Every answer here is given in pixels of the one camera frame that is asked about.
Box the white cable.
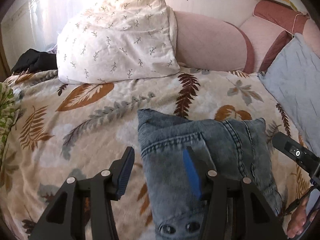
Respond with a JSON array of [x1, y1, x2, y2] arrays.
[[287, 12, 310, 37]]

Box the light blue quilted pillow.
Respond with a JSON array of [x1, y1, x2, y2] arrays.
[[259, 33, 320, 155]]

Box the blue denim pants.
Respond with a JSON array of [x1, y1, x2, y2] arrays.
[[137, 109, 284, 240]]

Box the person's right hand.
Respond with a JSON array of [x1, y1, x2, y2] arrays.
[[287, 199, 314, 239]]

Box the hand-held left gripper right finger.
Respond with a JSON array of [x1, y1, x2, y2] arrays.
[[182, 145, 288, 240]]

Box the pink padded headboard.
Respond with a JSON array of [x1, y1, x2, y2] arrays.
[[239, 0, 320, 74]]

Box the green patterned cloth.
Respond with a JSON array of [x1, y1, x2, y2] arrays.
[[0, 82, 20, 153]]

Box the leaf-print blanket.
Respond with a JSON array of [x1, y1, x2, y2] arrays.
[[0, 67, 315, 240]]

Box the black cloth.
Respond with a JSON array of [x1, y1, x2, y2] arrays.
[[11, 49, 58, 73]]

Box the pink bolster cushion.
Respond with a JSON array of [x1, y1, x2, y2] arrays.
[[172, 10, 254, 73]]

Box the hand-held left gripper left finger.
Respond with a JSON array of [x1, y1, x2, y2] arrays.
[[29, 146, 136, 240]]

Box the white leaf-print pillow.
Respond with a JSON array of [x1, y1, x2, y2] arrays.
[[56, 0, 181, 85]]

